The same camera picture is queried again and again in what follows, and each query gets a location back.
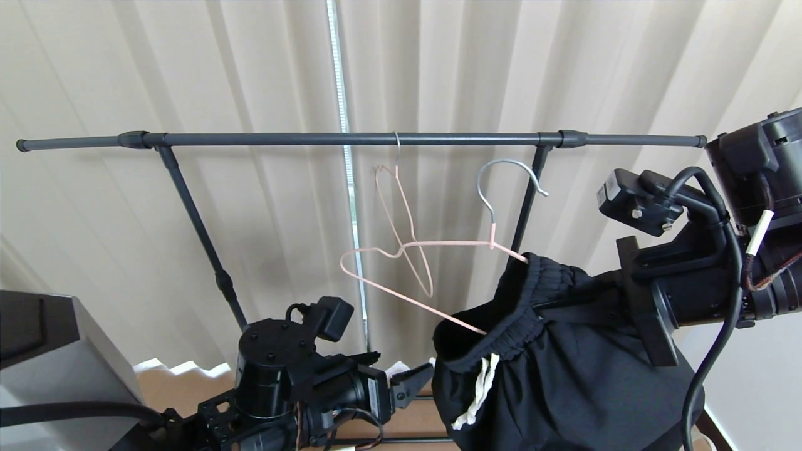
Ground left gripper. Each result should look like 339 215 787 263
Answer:
313 352 434 433

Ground black garment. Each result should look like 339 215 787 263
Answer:
432 252 706 451

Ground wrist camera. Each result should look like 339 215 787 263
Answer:
596 168 731 251
286 296 355 342

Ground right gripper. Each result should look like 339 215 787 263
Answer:
616 222 802 368

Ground pink clothes hanger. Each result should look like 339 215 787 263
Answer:
375 132 434 298
340 159 550 336

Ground black cable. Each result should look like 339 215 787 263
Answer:
0 401 167 428
639 166 746 451

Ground black clothes rack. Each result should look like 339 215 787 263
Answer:
16 130 707 451

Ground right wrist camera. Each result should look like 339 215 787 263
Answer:
596 168 731 251

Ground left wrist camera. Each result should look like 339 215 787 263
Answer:
286 296 355 342

